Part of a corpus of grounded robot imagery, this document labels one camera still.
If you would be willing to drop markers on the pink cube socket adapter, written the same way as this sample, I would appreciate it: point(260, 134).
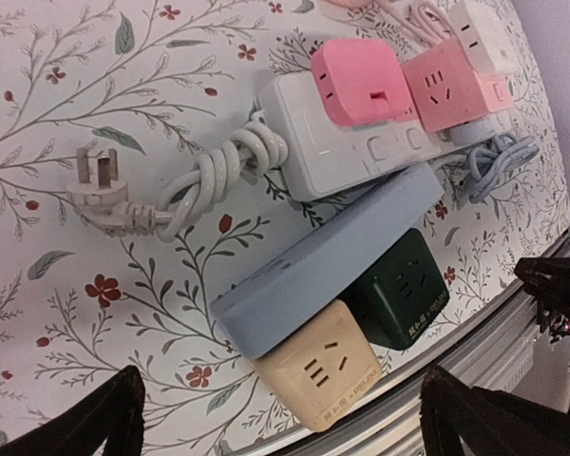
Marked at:
point(448, 91)

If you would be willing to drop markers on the white square plug adapter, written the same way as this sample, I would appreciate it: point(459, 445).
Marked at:
point(483, 38)

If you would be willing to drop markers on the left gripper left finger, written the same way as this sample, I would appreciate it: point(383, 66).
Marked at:
point(110, 417)

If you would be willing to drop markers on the white power strip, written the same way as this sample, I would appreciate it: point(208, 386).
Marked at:
point(324, 158)

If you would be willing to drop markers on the pink flat plug adapter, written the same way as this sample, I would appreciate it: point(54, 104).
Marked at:
point(360, 81)

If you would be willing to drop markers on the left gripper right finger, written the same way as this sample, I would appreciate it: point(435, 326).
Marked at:
point(489, 422)

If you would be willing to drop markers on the beige cube socket adapter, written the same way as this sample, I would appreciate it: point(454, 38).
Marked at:
point(321, 370)

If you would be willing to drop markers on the dark green cube adapter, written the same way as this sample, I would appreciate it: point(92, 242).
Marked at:
point(399, 296)

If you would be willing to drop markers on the aluminium front rail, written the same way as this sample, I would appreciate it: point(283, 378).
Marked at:
point(485, 336)

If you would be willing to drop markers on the grey-blue power strip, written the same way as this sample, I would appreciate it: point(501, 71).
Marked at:
point(270, 305)

